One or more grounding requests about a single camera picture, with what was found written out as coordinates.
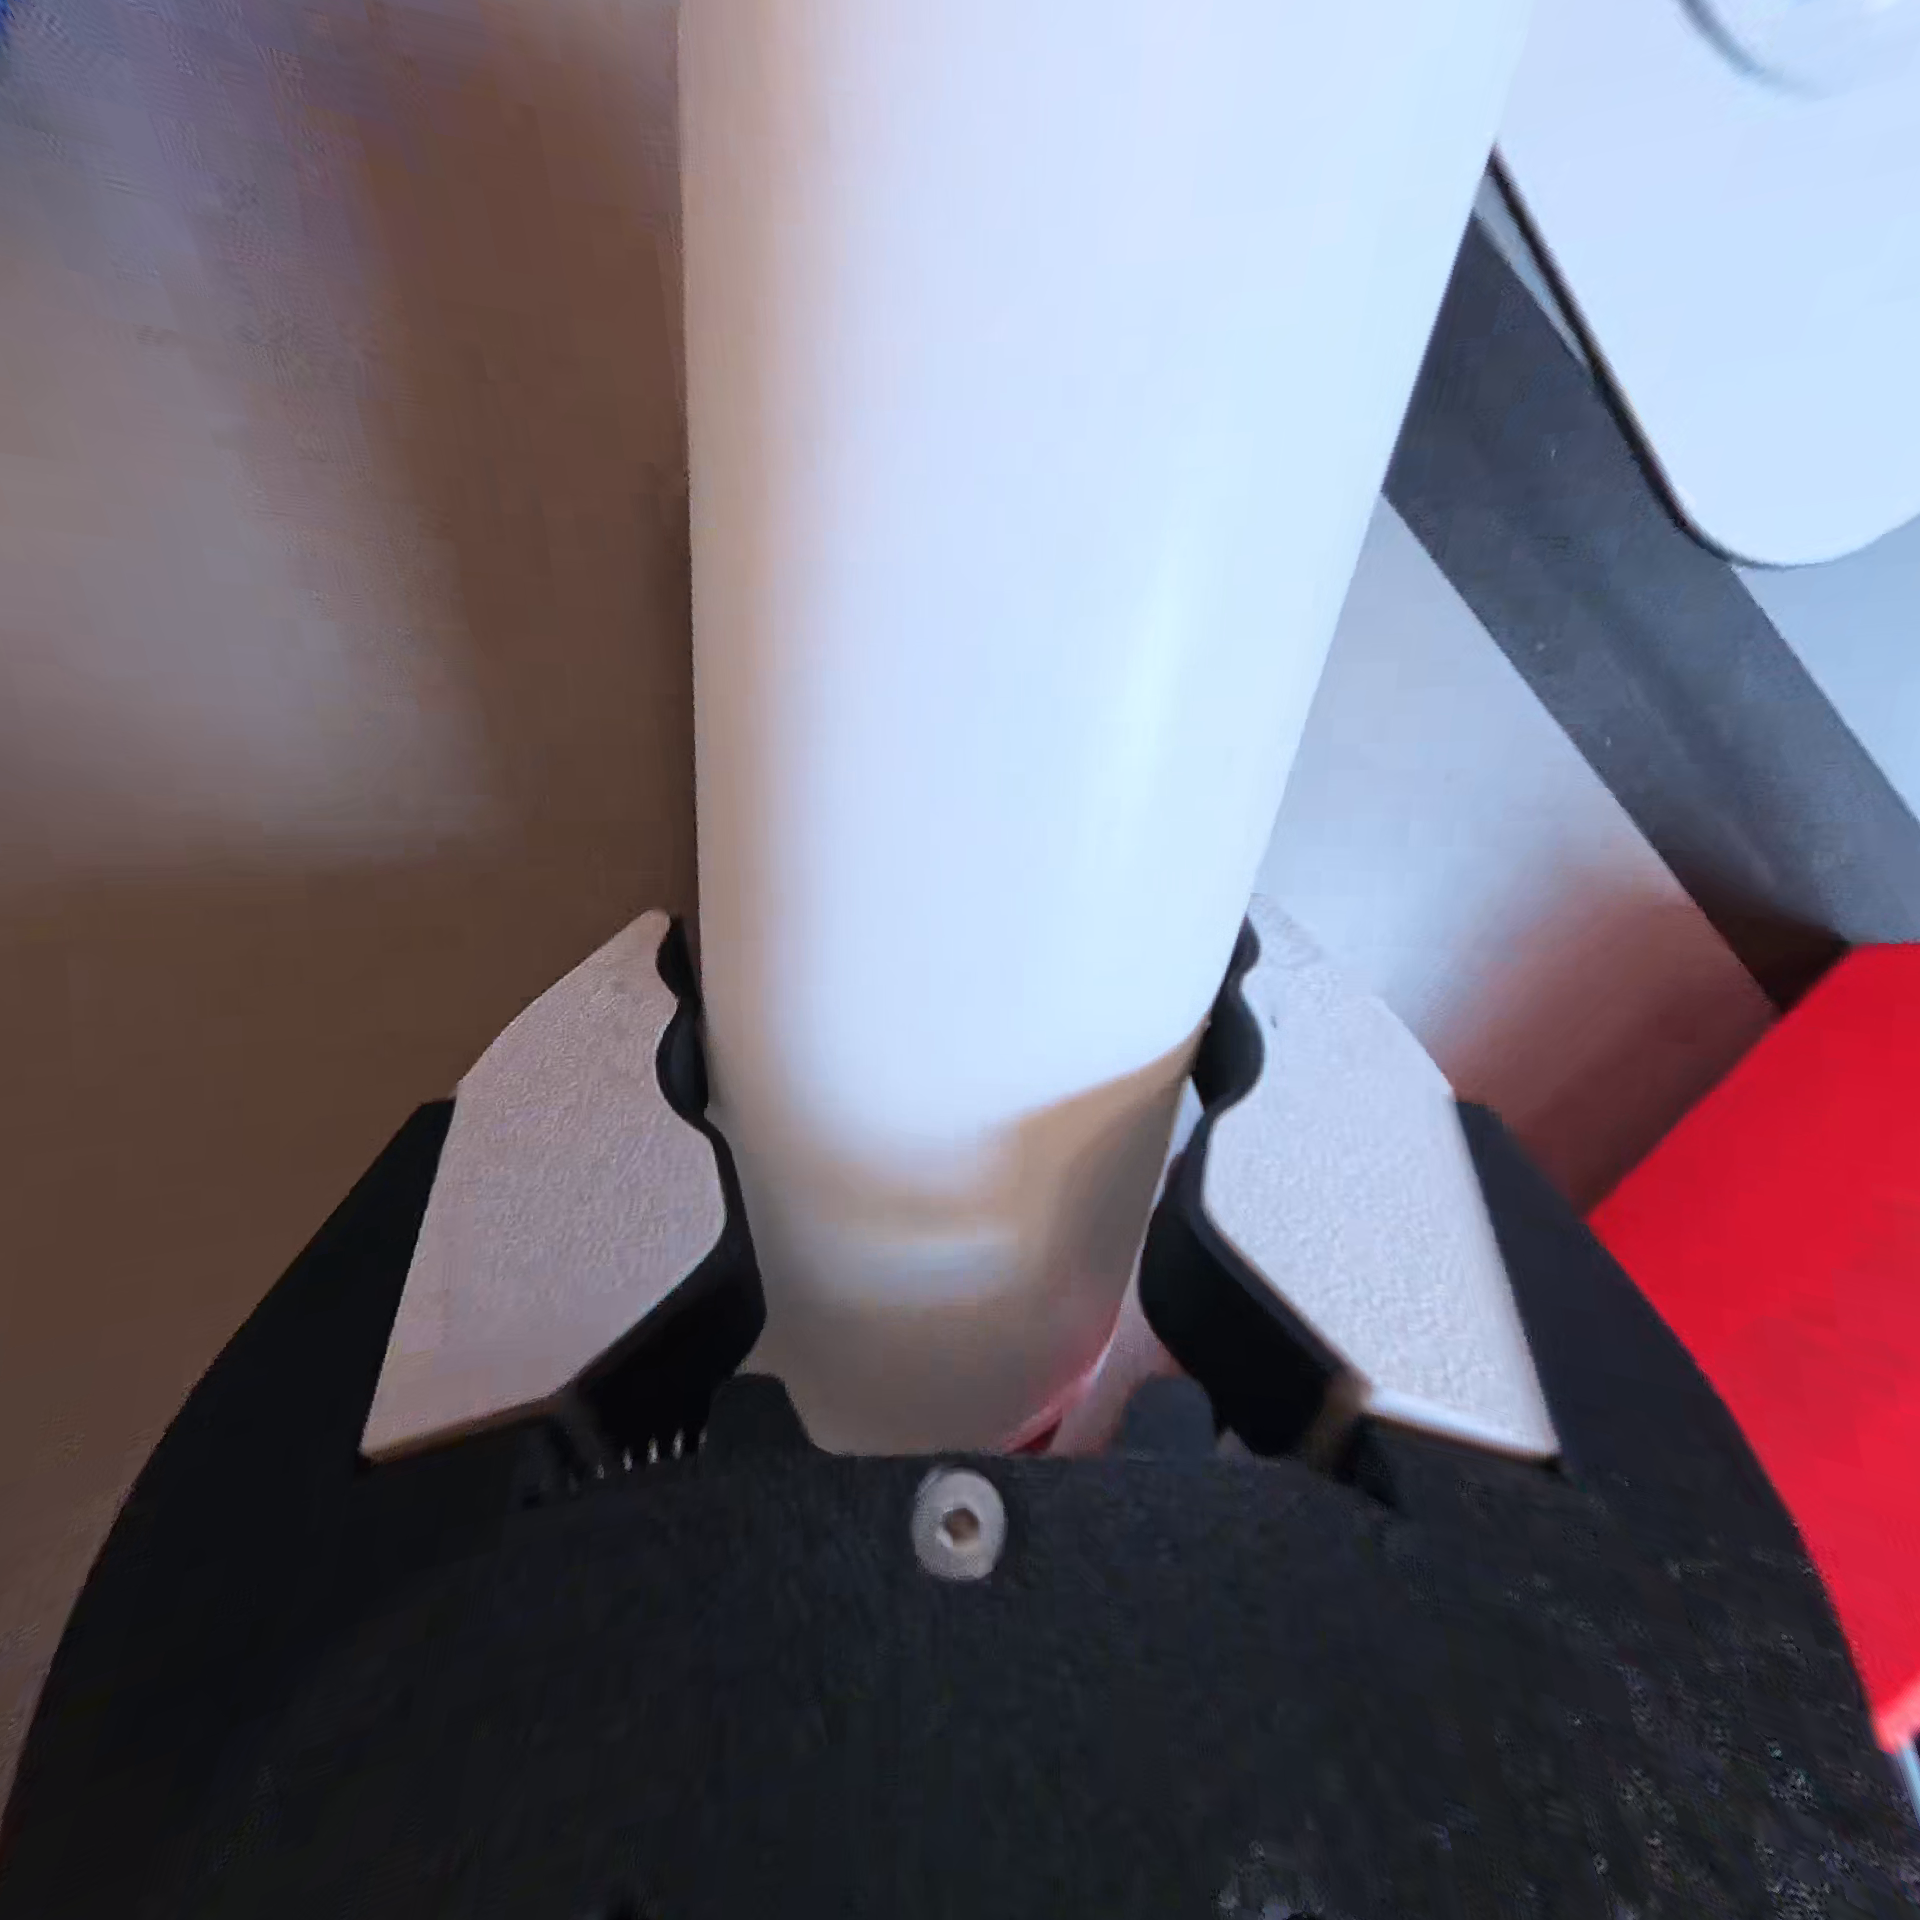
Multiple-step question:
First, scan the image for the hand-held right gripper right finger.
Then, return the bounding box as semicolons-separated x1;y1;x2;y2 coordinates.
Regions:
1141;895;1565;1469

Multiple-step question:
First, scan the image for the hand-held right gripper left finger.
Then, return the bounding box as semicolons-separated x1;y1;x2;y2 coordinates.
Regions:
359;908;771;1464

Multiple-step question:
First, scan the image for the red storage bin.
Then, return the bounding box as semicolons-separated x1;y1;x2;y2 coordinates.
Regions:
1586;941;1920;1752

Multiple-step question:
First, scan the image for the white board stand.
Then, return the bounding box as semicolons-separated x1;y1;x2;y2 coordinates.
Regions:
1492;0;1920;571

